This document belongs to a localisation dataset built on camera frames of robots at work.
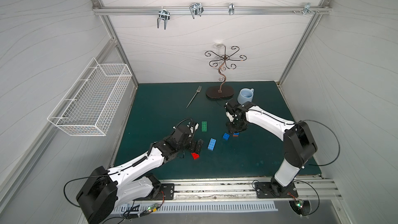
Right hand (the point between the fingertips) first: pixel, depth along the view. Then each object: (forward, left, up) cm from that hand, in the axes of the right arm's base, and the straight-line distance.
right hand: (233, 129), depth 88 cm
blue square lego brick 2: (-1, -2, -4) cm, 5 cm away
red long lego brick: (-14, +21, -5) cm, 26 cm away
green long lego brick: (+4, +17, -5) cm, 18 cm away
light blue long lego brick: (-8, +12, -5) cm, 15 cm away
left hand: (-9, +20, +2) cm, 22 cm away
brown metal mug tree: (+34, +9, -6) cm, 36 cm away
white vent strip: (-37, +23, -7) cm, 44 cm away
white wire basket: (-6, +68, +26) cm, 73 cm away
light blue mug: (+29, -11, -3) cm, 31 cm away
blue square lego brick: (-2, +4, -5) cm, 7 cm away
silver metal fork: (+34, +23, -5) cm, 42 cm away
